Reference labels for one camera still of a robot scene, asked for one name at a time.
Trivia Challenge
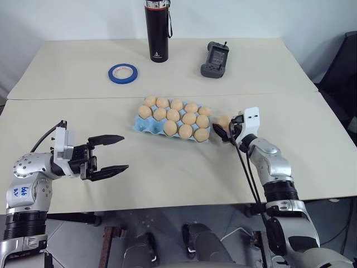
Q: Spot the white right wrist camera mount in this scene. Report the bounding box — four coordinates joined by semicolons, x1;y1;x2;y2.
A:
237;106;260;141

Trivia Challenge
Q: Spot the black bottle carry strap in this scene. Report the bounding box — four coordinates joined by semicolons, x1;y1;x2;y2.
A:
166;9;174;39

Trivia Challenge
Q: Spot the blue masking tape roll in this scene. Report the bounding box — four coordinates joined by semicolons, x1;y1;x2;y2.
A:
108;63;139;85

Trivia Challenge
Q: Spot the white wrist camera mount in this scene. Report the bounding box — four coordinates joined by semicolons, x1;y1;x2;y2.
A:
237;106;260;141
52;126;75;177

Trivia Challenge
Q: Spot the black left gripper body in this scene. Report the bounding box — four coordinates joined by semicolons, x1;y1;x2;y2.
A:
67;142;99;181

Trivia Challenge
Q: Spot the grey robot torso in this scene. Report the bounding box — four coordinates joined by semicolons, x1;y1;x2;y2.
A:
156;247;357;268

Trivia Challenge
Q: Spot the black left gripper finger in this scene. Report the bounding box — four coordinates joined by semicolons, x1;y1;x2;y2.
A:
90;165;130;183
87;134;126;147

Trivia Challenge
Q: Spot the black thermos bottle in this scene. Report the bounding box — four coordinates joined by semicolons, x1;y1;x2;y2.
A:
144;0;171;63

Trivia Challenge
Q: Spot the black table leg caster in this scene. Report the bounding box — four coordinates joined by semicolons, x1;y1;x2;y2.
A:
244;203;266;217

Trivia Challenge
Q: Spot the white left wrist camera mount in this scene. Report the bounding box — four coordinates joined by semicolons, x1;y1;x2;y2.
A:
52;126;75;177

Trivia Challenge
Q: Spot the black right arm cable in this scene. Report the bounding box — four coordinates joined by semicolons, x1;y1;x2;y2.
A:
230;136;269;227

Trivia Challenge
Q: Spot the black chair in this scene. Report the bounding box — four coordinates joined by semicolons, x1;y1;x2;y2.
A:
313;30;357;146

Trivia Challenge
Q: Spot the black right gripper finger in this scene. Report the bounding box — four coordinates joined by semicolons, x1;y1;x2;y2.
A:
212;123;230;142

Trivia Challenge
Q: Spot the rusty brown metal bar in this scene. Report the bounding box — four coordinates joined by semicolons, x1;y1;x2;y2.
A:
100;226;125;268

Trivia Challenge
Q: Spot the grey handheld controller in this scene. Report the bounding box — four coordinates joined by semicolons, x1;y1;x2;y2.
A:
200;41;231;79

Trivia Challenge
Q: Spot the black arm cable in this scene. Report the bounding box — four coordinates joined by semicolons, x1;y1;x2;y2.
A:
30;119;67;154
230;136;269;227

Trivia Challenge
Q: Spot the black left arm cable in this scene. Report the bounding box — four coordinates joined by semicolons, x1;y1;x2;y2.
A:
30;119;67;154

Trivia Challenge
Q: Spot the blue egg carton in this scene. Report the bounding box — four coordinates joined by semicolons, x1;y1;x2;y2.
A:
131;96;212;145

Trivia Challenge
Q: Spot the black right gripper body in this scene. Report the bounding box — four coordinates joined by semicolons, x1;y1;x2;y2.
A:
226;113;247;141

